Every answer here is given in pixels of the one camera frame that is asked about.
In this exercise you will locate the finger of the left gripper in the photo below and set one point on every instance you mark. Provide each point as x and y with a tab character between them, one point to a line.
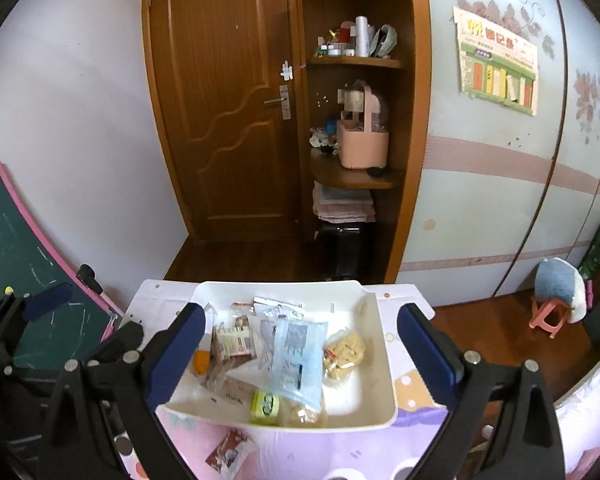
128	337
46	301

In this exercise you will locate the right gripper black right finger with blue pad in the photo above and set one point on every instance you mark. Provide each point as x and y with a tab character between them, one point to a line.
525	442

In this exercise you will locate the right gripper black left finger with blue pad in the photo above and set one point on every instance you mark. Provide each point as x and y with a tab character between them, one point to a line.
128	392

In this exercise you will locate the yellow green snack packet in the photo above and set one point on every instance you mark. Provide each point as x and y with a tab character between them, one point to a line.
264	408

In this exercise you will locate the blue white snack packet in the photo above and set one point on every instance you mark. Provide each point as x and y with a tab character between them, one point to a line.
296	371

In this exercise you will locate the clear bag yellow puffs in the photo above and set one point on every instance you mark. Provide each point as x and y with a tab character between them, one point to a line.
342	355

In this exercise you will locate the orange red snack packet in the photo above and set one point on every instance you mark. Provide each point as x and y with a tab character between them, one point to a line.
201	362

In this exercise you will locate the red striped snack packet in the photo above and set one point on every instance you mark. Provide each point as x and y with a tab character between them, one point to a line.
233	342

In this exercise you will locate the white pillow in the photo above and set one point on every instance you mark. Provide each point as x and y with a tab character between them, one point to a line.
579	424

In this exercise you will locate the small brown photo packet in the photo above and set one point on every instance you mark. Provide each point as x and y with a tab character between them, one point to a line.
230	454

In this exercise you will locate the white printed snack packet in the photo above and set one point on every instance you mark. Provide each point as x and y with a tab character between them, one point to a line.
263	330

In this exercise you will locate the pink plastic stool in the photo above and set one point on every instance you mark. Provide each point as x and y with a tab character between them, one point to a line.
548	315

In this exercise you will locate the clear bag yellow snack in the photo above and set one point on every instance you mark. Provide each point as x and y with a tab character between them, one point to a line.
292	414

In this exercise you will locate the white plastic storage bin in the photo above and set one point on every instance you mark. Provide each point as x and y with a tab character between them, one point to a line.
364	400

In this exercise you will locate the blue white cushion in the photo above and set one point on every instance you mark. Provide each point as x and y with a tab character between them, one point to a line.
556	278

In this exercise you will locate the folded pink towels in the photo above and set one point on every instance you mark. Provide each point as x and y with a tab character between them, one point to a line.
335	205

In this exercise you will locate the pink storage basket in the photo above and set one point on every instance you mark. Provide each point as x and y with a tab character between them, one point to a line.
362	132

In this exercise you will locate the brown wooden door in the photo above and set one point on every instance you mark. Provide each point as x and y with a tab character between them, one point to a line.
224	106

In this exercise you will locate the wooden corner shelf unit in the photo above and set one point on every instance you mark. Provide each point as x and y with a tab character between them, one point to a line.
366	73

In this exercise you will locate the white cylinder bottle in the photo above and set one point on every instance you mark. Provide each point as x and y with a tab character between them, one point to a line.
362	37

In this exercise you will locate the green chalkboard pink frame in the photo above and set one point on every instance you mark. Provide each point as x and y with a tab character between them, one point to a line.
28	265

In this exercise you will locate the colourful wall poster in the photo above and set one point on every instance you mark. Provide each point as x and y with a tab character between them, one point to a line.
495	64

